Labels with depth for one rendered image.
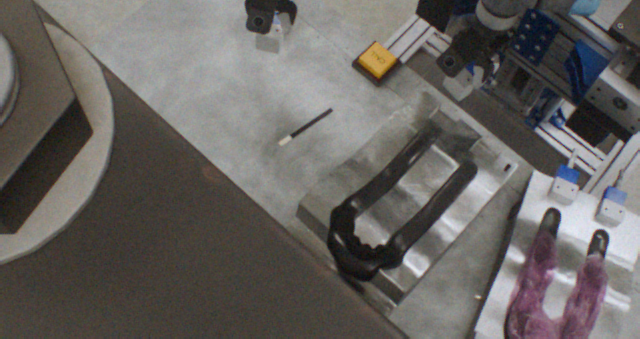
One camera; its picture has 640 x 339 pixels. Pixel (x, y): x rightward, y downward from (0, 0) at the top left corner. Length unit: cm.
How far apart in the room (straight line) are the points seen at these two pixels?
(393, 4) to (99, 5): 105
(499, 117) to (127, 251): 218
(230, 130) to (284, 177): 16
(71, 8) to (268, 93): 134
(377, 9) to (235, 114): 125
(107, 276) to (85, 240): 2
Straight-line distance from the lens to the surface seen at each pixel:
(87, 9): 288
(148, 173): 31
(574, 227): 163
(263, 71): 173
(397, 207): 150
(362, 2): 283
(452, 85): 160
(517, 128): 244
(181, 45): 177
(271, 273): 29
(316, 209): 145
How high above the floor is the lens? 229
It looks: 66 degrees down
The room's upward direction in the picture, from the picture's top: 8 degrees clockwise
